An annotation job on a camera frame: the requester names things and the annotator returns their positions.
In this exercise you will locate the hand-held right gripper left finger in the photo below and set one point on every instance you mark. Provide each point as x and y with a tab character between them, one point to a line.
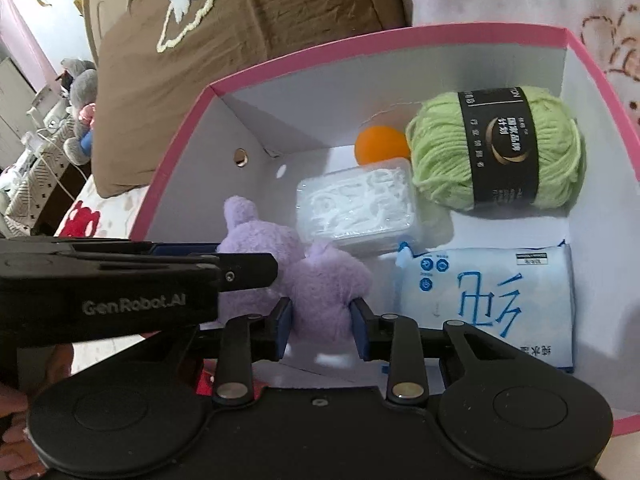
284	329

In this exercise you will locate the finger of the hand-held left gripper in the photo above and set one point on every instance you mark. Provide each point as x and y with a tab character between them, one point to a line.
185	249
250	272

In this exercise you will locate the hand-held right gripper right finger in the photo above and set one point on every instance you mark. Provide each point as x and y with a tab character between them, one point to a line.
359	331

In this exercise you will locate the purple plush toy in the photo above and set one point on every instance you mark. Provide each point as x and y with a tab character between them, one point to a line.
320	285

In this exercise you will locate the clear floss pick box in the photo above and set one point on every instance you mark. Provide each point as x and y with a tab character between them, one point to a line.
355	205

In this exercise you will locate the blue white wet wipes pack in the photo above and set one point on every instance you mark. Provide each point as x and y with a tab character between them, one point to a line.
500	300

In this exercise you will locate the pink cardboard box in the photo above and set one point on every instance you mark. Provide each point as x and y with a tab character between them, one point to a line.
310	110

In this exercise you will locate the orange ball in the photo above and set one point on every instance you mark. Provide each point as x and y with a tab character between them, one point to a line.
380	145

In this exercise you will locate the green yarn ball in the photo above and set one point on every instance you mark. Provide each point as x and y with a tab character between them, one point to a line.
440	160

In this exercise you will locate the person's left hand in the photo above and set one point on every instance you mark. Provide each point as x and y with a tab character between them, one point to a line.
15	435

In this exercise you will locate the red bear printed bed sheet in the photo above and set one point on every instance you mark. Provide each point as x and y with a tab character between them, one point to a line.
85	215

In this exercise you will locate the table with patterned cloth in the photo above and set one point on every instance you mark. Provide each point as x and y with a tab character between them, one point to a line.
30	185

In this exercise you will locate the grey plush toy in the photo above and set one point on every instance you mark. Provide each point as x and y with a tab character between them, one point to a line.
82	90

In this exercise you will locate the white wardrobe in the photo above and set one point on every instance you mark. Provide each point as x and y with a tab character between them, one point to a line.
15	95

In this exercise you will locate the beige bed headboard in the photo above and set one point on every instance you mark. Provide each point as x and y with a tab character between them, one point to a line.
85	30

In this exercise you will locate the brown embroidered pillow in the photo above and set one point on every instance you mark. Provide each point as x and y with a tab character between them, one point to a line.
275	10

